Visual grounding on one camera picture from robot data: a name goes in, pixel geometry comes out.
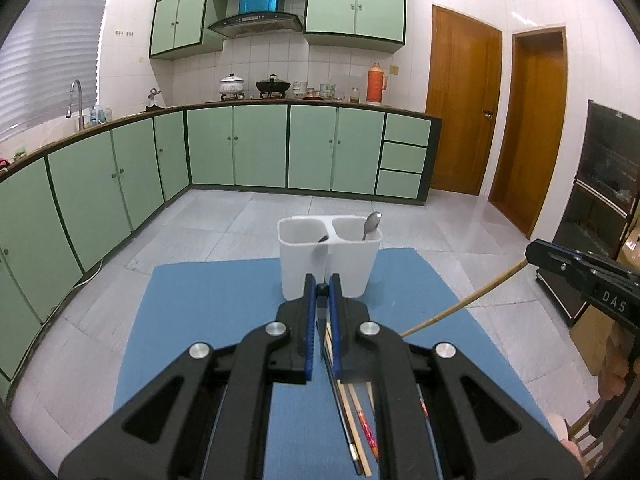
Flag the metal faucet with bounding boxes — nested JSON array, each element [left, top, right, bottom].
[[66, 79, 86, 131]]

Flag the black range hood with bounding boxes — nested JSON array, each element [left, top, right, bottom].
[[207, 11, 304, 39]]

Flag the person's right hand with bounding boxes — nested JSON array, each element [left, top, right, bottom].
[[597, 327, 629, 401]]

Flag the black wok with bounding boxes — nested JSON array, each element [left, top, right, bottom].
[[256, 74, 290, 99]]

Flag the white double utensil holder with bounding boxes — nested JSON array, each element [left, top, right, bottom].
[[277, 215, 383, 301]]

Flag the orange thermos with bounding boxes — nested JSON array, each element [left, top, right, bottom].
[[366, 63, 389, 106]]

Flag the light wooden chopstick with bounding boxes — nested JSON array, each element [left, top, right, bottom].
[[401, 258, 530, 338]]

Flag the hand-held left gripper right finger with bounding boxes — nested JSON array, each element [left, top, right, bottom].
[[330, 274, 583, 480]]

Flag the green lower kitchen cabinets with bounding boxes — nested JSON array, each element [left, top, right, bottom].
[[0, 102, 443, 406]]

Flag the black glass cabinet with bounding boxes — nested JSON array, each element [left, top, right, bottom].
[[535, 100, 640, 328]]

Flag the white window blinds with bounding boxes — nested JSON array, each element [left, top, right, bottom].
[[0, 0, 121, 146]]

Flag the green kitchen cabinets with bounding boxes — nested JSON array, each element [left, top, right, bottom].
[[0, 102, 443, 406], [149, 0, 407, 61]]

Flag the green upper kitchen cabinets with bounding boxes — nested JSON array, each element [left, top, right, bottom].
[[149, 0, 407, 61]]

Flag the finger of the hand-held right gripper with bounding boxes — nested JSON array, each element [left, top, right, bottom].
[[525, 240, 616, 301]]

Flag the white cooking pot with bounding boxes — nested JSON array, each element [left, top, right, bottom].
[[220, 73, 246, 100]]

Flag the cardboard box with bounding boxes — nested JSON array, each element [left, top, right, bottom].
[[570, 230, 640, 376]]

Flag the wooden door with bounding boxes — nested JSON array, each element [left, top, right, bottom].
[[425, 4, 503, 196], [488, 27, 568, 240]]

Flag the blue mat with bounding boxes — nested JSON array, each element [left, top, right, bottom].
[[114, 247, 561, 480]]

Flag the wooden chair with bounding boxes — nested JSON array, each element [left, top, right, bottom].
[[565, 400, 616, 461]]

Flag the black chopstick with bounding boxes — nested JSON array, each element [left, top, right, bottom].
[[317, 282, 363, 476]]

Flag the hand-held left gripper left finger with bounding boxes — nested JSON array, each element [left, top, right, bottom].
[[59, 274, 319, 480]]

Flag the plain wooden chopstick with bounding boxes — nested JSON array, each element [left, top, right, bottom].
[[325, 330, 373, 477]]

